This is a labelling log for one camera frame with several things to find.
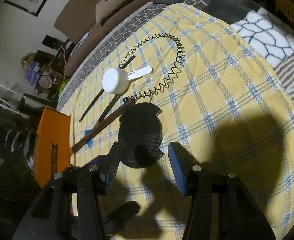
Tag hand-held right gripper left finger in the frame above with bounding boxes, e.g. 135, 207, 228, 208
12, 141, 123, 240

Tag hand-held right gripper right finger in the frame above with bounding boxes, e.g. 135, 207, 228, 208
167, 142, 284, 240

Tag orange cardboard box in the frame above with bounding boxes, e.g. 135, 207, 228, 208
35, 107, 72, 188

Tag white measuring cup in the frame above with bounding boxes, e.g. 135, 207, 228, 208
102, 66, 154, 95

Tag black cord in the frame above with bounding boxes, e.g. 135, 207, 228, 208
117, 33, 186, 103

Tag blue plastic piece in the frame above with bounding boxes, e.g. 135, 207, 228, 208
84, 129, 93, 146

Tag brown wooden stick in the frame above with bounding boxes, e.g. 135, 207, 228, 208
71, 99, 136, 153

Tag dark pencil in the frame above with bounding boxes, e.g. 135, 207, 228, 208
95, 95, 118, 126

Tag thin dark paintbrush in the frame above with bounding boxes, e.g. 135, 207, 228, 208
79, 54, 137, 123

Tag yellow plaid tablecloth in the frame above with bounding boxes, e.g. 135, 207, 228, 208
58, 2, 294, 240

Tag green bag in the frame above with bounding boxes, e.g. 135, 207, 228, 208
49, 79, 70, 100

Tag papers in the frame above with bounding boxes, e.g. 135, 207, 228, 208
74, 30, 91, 49

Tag brown sofa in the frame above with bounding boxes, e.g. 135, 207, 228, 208
54, 0, 187, 78

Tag white net pattern blanket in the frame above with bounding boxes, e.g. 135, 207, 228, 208
231, 7, 294, 68

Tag brown pillow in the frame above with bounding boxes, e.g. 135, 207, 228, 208
95, 0, 172, 27

